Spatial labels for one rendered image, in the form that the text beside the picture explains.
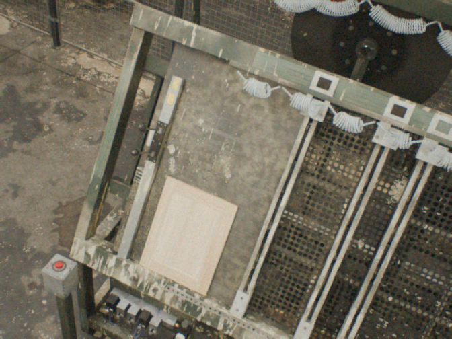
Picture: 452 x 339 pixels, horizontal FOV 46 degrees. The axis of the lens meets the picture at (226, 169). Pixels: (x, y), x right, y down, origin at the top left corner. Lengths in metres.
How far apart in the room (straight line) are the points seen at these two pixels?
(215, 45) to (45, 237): 2.19
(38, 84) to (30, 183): 1.30
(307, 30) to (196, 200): 1.02
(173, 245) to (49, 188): 1.89
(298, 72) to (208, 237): 0.89
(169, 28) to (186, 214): 0.86
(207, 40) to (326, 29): 0.68
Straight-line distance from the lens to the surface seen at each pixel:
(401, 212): 2.33
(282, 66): 2.27
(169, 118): 2.49
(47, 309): 3.68
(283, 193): 2.38
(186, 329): 2.70
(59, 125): 4.87
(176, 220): 2.59
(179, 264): 2.65
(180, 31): 2.40
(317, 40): 2.80
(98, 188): 2.70
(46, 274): 2.71
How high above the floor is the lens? 3.13
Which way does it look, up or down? 44 degrees down
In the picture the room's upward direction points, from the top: 11 degrees clockwise
